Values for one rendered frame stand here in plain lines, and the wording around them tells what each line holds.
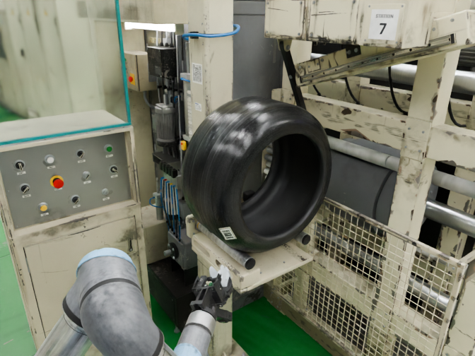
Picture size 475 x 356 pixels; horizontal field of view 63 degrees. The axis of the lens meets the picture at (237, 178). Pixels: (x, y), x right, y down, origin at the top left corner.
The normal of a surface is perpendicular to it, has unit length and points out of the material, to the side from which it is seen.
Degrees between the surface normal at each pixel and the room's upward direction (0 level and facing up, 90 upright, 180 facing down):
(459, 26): 90
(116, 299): 26
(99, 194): 90
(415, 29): 90
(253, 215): 37
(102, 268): 8
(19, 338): 0
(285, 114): 42
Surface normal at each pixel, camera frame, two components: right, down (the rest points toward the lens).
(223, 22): 0.59, 0.33
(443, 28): -0.81, 0.22
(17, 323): 0.00, -0.92
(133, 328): 0.55, -0.27
